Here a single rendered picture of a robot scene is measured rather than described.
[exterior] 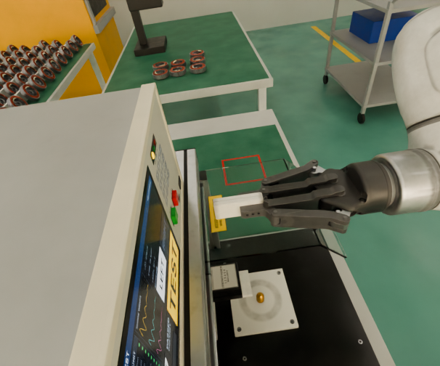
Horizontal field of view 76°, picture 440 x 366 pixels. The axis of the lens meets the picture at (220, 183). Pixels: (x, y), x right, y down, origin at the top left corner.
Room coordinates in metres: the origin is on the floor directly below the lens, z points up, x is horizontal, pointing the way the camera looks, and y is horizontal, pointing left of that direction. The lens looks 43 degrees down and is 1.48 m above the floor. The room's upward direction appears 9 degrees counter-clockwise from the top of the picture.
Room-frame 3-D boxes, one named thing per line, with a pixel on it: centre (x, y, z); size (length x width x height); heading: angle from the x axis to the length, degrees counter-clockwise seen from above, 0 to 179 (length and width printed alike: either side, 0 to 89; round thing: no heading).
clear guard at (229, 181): (0.38, -0.05, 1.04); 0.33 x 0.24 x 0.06; 89
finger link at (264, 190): (0.28, -0.11, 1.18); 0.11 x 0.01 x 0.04; 88
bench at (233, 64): (2.56, 0.12, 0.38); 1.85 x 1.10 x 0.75; 179
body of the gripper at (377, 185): (0.27, -0.18, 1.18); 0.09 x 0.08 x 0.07; 89
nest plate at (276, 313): (0.31, -0.05, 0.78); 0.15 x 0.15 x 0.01; 89
